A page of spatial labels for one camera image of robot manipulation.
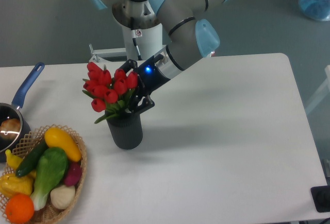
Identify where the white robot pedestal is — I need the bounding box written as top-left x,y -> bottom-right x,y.
121,24 -> 163,61

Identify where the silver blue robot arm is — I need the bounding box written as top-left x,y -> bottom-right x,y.
128,0 -> 227,113

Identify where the dark green cucumber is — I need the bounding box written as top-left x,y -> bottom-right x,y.
15,140 -> 48,177

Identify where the red tulip bouquet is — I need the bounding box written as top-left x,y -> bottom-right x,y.
82,62 -> 138,124

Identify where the orange fruit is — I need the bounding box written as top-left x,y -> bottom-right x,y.
5,194 -> 35,223

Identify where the yellow banana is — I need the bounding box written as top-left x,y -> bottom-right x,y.
5,149 -> 23,174

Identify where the green bok choy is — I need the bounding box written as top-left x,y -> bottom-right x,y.
30,147 -> 69,211

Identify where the brown bread bun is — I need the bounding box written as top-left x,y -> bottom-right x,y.
1,118 -> 21,141

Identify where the white garlic bulb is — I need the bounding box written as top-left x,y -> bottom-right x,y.
50,185 -> 75,210

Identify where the white metal base frame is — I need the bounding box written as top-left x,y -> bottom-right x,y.
89,44 -> 127,63

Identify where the white frame at right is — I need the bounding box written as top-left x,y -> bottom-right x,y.
305,65 -> 329,115

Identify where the yellow bell pepper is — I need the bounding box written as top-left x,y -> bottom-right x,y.
1,173 -> 34,198

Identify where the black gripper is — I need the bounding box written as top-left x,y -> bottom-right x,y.
119,55 -> 170,113

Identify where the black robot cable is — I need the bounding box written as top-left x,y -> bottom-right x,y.
129,17 -> 143,61

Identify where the yellow squash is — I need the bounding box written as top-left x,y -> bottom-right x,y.
44,127 -> 82,162

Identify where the black device at edge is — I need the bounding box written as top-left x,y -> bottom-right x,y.
310,185 -> 330,213

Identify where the dark grey ribbed vase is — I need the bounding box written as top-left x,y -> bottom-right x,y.
107,114 -> 143,150

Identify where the blue handled saucepan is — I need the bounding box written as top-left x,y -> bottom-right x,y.
1,62 -> 45,163

